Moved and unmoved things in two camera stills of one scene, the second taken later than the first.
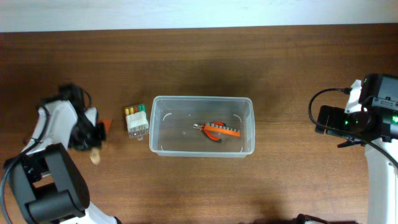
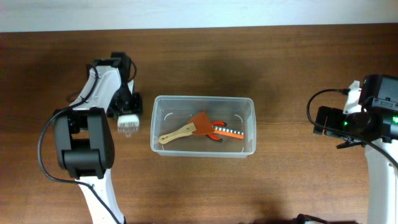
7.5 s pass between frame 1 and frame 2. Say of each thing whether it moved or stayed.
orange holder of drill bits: stayed
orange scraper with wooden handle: moved
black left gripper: moved
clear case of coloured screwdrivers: moved
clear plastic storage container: stayed
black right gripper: stayed
